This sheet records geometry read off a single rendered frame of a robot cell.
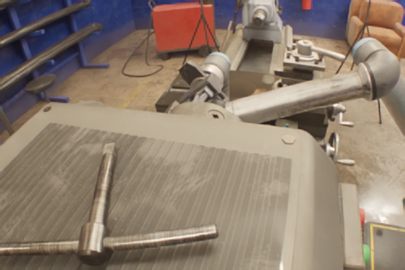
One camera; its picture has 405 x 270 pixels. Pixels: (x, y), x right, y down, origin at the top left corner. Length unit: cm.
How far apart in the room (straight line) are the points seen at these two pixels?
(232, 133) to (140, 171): 11
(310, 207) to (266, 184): 5
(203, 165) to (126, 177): 8
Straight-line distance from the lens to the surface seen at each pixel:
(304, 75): 105
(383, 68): 81
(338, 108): 128
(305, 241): 24
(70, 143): 36
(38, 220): 29
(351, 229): 33
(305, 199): 26
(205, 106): 59
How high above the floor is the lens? 153
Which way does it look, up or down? 39 degrees down
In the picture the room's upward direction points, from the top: 5 degrees counter-clockwise
